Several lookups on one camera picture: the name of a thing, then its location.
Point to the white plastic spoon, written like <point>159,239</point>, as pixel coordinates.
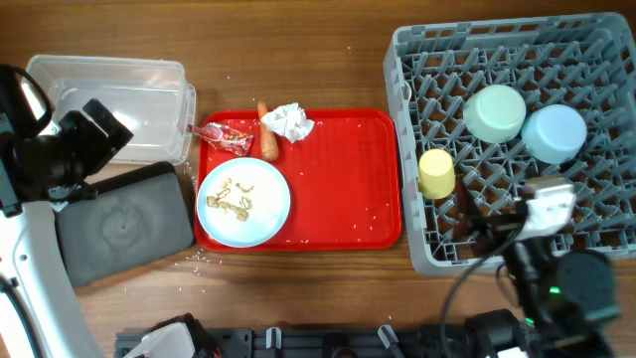
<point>407,92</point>

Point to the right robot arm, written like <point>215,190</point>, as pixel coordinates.
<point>567,299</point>

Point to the yellow cup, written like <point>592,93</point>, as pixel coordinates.
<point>436,174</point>

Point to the light blue plate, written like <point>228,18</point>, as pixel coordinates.
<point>271,204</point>

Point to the clear plastic bin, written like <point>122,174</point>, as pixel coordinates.
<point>150,97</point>

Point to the grey dishwasher rack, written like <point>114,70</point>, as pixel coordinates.
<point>584,61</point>

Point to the red snack wrapper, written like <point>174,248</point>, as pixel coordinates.
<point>224,137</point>

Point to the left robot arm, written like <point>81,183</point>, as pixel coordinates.
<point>41,314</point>

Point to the red plastic tray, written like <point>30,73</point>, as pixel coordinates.
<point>344,184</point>

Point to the orange carrot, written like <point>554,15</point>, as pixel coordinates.
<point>268,143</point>

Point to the white tissue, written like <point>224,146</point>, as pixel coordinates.
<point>289,121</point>

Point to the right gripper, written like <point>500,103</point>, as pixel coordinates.
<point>497,229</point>

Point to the light blue bowl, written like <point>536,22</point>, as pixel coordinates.
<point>554,134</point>

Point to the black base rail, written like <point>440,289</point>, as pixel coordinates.
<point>417,342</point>

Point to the green bowl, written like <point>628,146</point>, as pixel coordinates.
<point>495,114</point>

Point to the black waste tray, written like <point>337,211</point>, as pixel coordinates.
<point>137,217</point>

